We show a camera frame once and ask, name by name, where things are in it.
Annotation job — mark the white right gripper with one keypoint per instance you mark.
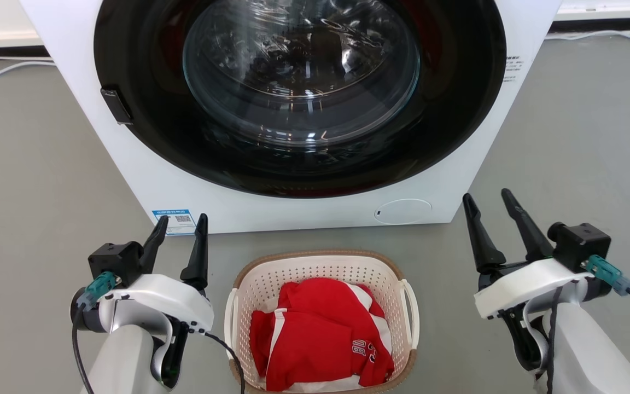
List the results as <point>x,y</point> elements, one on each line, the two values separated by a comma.
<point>523,284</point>

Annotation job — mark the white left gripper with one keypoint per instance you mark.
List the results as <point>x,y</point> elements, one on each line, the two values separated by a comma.
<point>167,298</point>

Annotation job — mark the cream perforated plastic laundry basket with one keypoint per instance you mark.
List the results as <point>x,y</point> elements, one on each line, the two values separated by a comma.
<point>315,268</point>

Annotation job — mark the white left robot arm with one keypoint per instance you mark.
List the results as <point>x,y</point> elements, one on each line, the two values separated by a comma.
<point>121,361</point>

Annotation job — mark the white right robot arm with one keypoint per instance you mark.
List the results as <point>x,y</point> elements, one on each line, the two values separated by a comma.
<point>594,350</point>

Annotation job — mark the blue white energy label sticker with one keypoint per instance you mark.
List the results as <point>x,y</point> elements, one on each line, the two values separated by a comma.
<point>174,220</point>

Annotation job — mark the white front-load washing machine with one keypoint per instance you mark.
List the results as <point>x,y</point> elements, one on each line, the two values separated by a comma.
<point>145,180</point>

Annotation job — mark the round white filter cover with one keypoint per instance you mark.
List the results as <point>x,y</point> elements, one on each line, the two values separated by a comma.
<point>402,212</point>

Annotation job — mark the red and white jersey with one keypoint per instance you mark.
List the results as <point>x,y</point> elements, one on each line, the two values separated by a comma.
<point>315,334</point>

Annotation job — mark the small printed washer label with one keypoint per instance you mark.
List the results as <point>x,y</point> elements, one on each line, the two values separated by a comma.
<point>512,68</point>

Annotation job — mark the round black glass washer door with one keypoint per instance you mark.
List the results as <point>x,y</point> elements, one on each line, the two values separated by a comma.
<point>129,44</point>

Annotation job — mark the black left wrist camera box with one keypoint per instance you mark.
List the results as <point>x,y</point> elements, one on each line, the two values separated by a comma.
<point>115,260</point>

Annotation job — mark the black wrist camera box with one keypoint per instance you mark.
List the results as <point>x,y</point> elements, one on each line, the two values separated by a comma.
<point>580,243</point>
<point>115,260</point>

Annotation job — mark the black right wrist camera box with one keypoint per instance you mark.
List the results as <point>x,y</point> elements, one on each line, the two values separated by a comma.
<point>580,243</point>

